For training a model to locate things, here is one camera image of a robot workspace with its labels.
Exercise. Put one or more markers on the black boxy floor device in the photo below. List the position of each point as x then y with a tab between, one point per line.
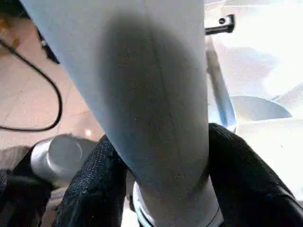
48	49

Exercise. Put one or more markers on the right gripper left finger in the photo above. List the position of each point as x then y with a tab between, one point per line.
94	189

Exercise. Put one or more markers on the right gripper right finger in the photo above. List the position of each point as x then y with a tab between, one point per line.
248	189

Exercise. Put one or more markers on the white plastic table top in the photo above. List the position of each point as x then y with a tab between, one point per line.
260	59

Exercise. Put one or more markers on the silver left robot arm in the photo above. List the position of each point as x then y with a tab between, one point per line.
61	153

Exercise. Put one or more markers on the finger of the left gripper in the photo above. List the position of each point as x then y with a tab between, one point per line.
225	26

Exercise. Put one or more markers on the white plastic table leg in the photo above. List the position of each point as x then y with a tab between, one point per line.
118	71

